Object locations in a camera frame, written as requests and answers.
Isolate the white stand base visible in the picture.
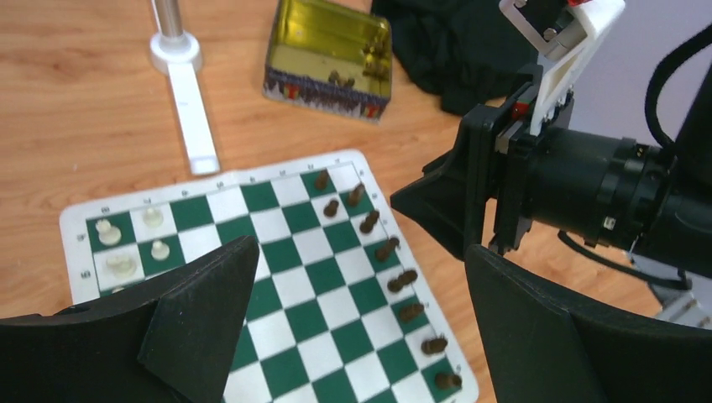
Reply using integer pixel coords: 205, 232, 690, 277
149, 33, 220, 175

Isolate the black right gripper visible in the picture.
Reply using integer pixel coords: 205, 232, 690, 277
390, 77, 711, 264

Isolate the black cloth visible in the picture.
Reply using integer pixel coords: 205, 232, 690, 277
370, 0, 538, 116

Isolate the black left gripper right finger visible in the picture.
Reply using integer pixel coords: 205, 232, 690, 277
464, 244, 711, 402

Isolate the metal stand pole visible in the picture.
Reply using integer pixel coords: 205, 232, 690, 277
152, 0, 184, 40

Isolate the dark brown chess knight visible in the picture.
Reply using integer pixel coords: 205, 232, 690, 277
347, 183, 365, 207

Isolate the white chess pawn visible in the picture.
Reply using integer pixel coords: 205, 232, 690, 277
150, 239, 170, 261
142, 207, 164, 228

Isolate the decorated gold tin box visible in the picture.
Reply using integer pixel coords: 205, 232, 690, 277
263, 1, 393, 123

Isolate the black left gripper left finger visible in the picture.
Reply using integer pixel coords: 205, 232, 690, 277
1, 236, 259, 402

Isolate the green white chess board mat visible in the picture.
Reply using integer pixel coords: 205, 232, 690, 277
60, 150, 479, 402

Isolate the dark brown chess piece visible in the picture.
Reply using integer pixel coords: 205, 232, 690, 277
359, 210, 380, 234
421, 337, 448, 356
386, 269, 418, 293
374, 237, 400, 262
398, 302, 425, 323

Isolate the white chess piece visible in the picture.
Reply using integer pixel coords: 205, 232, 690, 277
95, 218, 122, 246
106, 254, 137, 279

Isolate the dark brown chess pawn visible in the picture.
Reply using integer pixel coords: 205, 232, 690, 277
434, 372, 462, 390
323, 199, 340, 217
314, 170, 330, 191

